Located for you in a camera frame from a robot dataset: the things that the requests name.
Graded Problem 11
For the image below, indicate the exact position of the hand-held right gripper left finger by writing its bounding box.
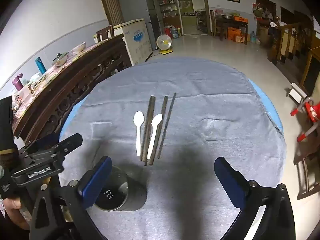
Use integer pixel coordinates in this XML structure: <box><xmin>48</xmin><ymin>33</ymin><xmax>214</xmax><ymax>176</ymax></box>
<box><xmin>29</xmin><ymin>156</ymin><xmax>113</xmax><ymax>240</ymax></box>

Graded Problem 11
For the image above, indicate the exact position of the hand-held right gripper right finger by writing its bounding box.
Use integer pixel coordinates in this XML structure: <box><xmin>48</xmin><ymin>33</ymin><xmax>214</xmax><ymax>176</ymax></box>
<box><xmin>214</xmin><ymin>157</ymin><xmax>297</xmax><ymax>240</ymax></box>

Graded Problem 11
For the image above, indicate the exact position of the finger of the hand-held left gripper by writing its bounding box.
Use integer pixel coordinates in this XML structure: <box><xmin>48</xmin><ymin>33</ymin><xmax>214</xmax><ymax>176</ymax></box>
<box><xmin>59</xmin><ymin>133</ymin><xmax>83</xmax><ymax>153</ymax></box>

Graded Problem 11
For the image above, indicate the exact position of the metal utensil holder cup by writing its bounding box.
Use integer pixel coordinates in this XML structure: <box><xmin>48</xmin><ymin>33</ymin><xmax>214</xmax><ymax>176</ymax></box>
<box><xmin>94</xmin><ymin>165</ymin><xmax>148</xmax><ymax>212</ymax></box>

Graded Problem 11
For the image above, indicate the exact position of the white plastic spoon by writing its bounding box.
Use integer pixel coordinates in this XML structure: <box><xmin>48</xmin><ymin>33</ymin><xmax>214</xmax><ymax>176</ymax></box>
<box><xmin>147</xmin><ymin>114</ymin><xmax>163</xmax><ymax>159</ymax></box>
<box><xmin>133</xmin><ymin>111</ymin><xmax>145</xmax><ymax>156</ymax></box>

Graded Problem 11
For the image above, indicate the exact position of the thin grey chopstick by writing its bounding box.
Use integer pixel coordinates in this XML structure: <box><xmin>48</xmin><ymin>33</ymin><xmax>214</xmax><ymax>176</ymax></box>
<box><xmin>157</xmin><ymin>92</ymin><xmax>177</xmax><ymax>159</ymax></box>

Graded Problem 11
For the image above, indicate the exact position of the person's left hand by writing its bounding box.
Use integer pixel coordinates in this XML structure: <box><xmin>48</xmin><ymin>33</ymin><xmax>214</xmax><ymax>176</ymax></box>
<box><xmin>4</xmin><ymin>197</ymin><xmax>32</xmax><ymax>231</ymax></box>

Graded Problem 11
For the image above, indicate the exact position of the person's dark clothing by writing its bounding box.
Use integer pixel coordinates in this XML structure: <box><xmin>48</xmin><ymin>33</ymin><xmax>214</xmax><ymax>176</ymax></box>
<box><xmin>0</xmin><ymin>96</ymin><xmax>16</xmax><ymax>167</ymax></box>

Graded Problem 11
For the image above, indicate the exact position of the carved dark wooden table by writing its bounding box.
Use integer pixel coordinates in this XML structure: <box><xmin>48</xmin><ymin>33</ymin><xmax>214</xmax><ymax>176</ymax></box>
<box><xmin>12</xmin><ymin>34</ymin><xmax>133</xmax><ymax>143</ymax></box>

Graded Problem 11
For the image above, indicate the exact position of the purple water bottle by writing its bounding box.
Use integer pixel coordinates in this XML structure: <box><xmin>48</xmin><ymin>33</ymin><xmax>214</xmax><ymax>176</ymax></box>
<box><xmin>11</xmin><ymin>73</ymin><xmax>24</xmax><ymax>91</ymax></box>

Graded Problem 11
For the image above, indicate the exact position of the teal water bottle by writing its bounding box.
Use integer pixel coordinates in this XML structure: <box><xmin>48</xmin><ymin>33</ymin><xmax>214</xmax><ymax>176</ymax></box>
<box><xmin>35</xmin><ymin>57</ymin><xmax>47</xmax><ymax>74</ymax></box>

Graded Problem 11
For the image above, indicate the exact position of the dark wooden chair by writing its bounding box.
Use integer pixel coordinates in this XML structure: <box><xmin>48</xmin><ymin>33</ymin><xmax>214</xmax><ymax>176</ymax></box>
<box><xmin>293</xmin><ymin>140</ymin><xmax>320</xmax><ymax>201</ymax></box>

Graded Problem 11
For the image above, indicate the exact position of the bowl with lid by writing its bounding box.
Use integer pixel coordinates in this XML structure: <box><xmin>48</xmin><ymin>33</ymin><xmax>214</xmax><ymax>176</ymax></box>
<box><xmin>52</xmin><ymin>52</ymin><xmax>69</xmax><ymax>66</ymax></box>

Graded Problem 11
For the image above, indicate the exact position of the grey towel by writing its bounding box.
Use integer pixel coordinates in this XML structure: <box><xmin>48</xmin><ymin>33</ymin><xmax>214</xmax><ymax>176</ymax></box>
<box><xmin>59</xmin><ymin>56</ymin><xmax>287</xmax><ymax>240</ymax></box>

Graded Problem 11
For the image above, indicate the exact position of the blue round table cover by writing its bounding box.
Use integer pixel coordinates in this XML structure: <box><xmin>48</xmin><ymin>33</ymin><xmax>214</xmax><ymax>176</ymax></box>
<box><xmin>59</xmin><ymin>79</ymin><xmax>284</xmax><ymax>143</ymax></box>

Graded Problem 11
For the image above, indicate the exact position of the pink bowl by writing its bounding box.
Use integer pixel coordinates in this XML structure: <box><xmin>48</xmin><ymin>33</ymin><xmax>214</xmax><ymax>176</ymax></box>
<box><xmin>71</xmin><ymin>43</ymin><xmax>87</xmax><ymax>53</ymax></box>

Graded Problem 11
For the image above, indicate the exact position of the red toy tricycle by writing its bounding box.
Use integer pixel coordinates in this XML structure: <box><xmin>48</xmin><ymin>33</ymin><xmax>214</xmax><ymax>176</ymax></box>
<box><xmin>290</xmin><ymin>97</ymin><xmax>320</xmax><ymax>143</ymax></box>

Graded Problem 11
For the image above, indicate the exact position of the small white stool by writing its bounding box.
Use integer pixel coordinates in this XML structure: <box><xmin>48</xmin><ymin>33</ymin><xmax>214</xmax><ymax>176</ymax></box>
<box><xmin>286</xmin><ymin>82</ymin><xmax>309</xmax><ymax>104</ymax></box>

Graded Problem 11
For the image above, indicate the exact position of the white chest freezer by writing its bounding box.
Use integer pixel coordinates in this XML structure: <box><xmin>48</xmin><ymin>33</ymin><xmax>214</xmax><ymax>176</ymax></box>
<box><xmin>114</xmin><ymin>18</ymin><xmax>153</xmax><ymax>65</ymax></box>

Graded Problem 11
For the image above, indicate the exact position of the yellow floor fan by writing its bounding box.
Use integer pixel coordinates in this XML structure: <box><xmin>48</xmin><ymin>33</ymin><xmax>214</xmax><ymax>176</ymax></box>
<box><xmin>156</xmin><ymin>35</ymin><xmax>174</xmax><ymax>55</ymax></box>

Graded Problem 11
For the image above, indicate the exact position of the brown slatted wooden door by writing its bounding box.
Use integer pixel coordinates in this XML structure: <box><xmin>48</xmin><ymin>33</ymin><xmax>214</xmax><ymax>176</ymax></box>
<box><xmin>96</xmin><ymin>0</ymin><xmax>131</xmax><ymax>27</ymax></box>

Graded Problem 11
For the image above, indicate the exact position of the orange cardboard box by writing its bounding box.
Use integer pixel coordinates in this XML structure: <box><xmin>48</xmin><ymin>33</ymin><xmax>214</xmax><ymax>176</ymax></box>
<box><xmin>227</xmin><ymin>27</ymin><xmax>242</xmax><ymax>41</ymax></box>

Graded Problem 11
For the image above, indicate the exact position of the grey refrigerator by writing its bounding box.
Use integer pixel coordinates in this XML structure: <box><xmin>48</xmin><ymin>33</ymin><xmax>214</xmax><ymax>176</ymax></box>
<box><xmin>117</xmin><ymin>0</ymin><xmax>163</xmax><ymax>52</ymax></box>

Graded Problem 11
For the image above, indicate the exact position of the dark wooden side table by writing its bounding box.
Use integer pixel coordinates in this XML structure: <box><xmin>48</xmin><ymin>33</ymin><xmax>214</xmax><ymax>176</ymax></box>
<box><xmin>214</xmin><ymin>14</ymin><xmax>251</xmax><ymax>45</ymax></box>

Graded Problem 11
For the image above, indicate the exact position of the glass display cabinet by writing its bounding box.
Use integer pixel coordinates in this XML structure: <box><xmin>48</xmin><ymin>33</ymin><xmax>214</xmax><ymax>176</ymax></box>
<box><xmin>151</xmin><ymin>0</ymin><xmax>183</xmax><ymax>36</ymax></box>

